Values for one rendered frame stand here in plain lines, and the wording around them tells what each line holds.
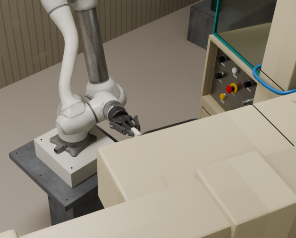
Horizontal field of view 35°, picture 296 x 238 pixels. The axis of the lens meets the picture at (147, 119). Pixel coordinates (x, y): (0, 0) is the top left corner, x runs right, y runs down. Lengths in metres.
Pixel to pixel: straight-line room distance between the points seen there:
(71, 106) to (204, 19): 2.78
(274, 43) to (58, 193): 1.40
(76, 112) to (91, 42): 0.42
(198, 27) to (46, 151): 2.65
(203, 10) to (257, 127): 3.65
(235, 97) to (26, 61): 2.32
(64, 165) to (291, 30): 1.41
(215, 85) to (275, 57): 1.15
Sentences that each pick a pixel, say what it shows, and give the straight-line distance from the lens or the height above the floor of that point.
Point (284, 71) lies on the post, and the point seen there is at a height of 1.71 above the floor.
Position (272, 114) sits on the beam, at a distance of 1.09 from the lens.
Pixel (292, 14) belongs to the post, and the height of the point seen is 1.87.
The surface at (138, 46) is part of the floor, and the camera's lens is 4.70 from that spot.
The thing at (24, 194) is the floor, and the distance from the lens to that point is 3.29.
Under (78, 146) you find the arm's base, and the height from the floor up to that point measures 0.78.
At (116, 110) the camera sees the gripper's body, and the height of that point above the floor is 1.20.
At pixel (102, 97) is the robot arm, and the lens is 2.08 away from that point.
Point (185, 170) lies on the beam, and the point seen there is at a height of 1.78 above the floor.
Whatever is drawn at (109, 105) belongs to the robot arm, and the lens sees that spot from 2.01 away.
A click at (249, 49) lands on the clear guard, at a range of 2.18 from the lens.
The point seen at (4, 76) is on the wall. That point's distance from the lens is 4.18.
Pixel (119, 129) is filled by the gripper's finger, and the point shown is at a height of 1.20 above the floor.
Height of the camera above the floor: 2.44
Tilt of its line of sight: 40 degrees down
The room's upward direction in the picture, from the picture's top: 3 degrees clockwise
